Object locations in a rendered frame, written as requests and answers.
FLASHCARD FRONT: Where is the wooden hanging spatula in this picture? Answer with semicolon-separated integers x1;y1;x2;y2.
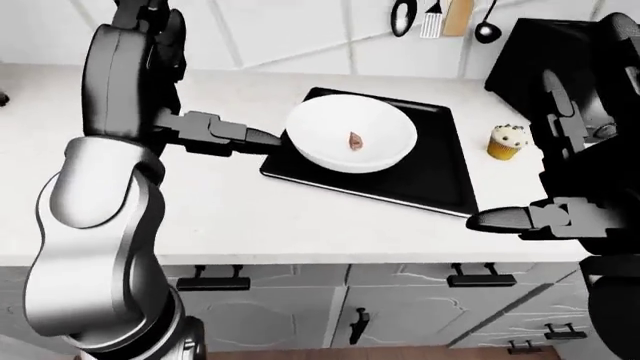
441;0;475;38

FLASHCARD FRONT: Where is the black rectangular tray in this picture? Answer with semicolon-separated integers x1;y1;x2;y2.
259;86;481;219

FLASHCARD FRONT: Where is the white slotted spatula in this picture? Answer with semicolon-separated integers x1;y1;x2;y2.
419;0;444;39

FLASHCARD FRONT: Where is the yellow chocolate chip cupcake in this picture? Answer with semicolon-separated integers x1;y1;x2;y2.
486;123;532;162

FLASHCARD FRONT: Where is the white bowl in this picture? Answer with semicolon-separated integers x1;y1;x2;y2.
283;93;419;174

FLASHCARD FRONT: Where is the grey marble cabinet door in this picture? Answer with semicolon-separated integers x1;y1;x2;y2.
329;284;546;349
177;286;346;352

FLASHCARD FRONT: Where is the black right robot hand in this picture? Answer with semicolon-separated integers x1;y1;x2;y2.
464;12;640;264

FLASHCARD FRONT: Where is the grey marble drawer front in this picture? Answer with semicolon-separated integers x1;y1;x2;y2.
348;261;584;289
162;263;352;291

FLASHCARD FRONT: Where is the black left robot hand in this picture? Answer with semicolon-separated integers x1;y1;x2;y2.
80;0;284;159

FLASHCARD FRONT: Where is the black cabinet door handle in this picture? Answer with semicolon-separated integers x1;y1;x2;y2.
349;306;372;345

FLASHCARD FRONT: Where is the small black drawer handle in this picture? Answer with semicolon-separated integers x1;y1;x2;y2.
543;321;588;341
506;339;545;356

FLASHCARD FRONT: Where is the black hanging spoon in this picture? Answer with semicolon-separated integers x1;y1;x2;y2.
390;0;419;38

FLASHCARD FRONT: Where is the black hanging ladle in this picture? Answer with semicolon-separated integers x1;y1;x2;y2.
474;0;503;44

